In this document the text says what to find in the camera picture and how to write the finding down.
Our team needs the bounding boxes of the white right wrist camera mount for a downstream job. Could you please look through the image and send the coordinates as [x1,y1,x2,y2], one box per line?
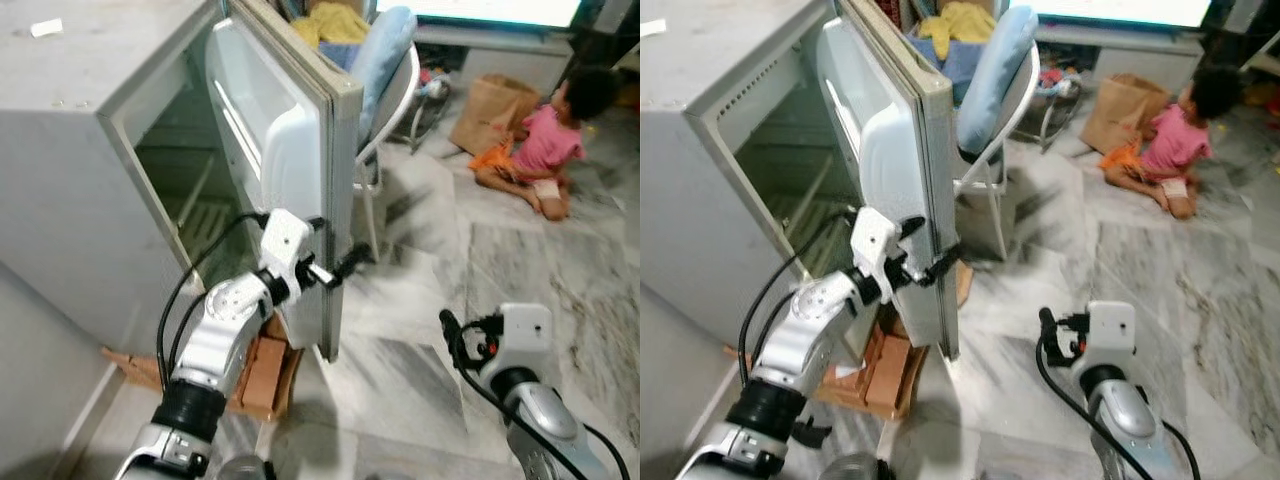
[1084,300,1139,377]
[488,302,555,377]

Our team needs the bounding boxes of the grey television stand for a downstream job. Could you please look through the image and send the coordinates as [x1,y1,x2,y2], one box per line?
[414,24,577,98]
[1034,24,1207,97]

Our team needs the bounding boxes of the white chair with blue cushion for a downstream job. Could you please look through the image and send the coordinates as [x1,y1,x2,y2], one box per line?
[952,5,1043,263]
[348,5,423,263]

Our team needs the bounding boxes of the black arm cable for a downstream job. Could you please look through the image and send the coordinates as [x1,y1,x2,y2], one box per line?
[737,208,859,389]
[452,340,633,480]
[156,211,271,393]
[1035,338,1203,480]

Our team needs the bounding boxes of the brown bricks under fridge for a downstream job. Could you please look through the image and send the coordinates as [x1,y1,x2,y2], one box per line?
[100,312,307,423]
[724,300,929,421]

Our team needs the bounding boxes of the brown paper bag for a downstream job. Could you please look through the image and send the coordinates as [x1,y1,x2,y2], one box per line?
[1079,73,1171,157]
[449,73,542,158]

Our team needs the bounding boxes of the orange cloth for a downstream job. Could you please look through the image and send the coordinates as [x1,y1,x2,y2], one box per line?
[1098,140,1147,181]
[468,140,519,183]

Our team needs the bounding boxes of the small grey fridge body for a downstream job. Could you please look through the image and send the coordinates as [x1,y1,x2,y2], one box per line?
[640,0,863,363]
[0,0,263,359]

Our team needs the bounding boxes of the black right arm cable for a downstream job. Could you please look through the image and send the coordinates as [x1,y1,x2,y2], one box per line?
[1035,338,1203,480]
[452,340,633,480]

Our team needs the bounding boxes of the wire fridge shelf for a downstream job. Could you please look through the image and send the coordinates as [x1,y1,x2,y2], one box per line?
[765,195,857,279]
[160,195,246,263]

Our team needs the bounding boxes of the child in pink shirt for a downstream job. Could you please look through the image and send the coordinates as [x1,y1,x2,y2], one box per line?
[1102,64,1247,221]
[472,66,621,223]

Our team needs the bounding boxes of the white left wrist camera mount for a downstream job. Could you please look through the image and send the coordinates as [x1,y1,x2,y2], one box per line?
[849,206,907,291]
[257,208,317,291]

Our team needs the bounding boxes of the bright television screen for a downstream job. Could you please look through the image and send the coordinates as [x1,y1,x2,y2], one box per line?
[1008,0,1215,30]
[400,0,583,30]

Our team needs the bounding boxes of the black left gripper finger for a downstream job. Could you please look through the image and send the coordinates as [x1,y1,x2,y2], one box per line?
[926,242,967,287]
[334,244,377,283]

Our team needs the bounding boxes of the yellow cloth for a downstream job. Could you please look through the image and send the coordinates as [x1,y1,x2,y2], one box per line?
[289,2,372,47]
[917,1,998,61]

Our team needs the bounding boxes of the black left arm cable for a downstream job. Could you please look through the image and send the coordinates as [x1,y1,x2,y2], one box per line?
[156,211,271,393]
[737,208,859,389]

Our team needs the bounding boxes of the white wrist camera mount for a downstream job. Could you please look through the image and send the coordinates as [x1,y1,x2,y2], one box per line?
[1084,300,1139,377]
[488,302,555,377]
[849,206,907,291]
[257,208,317,291]

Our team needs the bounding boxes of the grey fridge door white liner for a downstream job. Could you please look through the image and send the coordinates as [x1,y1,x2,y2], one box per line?
[815,0,967,363]
[204,0,365,363]

